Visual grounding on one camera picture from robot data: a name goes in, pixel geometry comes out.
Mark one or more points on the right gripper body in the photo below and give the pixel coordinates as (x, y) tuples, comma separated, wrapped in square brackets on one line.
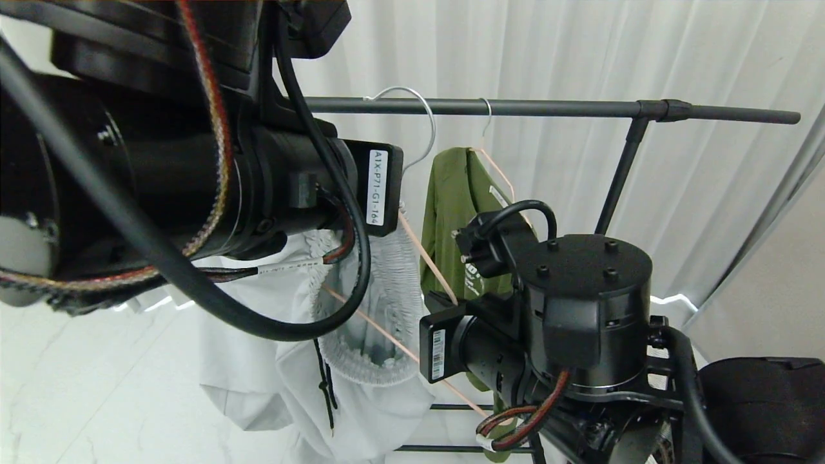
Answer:
[(454, 341)]

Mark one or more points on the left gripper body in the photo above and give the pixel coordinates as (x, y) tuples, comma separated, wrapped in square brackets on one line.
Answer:
[(283, 180)]

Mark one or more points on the pink clothes hanger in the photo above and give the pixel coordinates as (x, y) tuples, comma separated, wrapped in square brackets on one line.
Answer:
[(428, 260), (496, 176)]

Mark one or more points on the green shirt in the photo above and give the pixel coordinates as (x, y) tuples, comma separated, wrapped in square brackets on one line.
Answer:
[(451, 212)]

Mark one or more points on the pale grey garment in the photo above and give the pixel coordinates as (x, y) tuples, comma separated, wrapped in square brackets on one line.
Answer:
[(271, 361)]

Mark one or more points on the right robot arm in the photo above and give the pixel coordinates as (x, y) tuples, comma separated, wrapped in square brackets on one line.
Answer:
[(580, 309)]

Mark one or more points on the black clothes rack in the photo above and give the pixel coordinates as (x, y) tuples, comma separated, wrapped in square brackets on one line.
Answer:
[(548, 107)]

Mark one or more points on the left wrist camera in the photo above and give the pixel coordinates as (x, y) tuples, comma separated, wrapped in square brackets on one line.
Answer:
[(322, 26)]

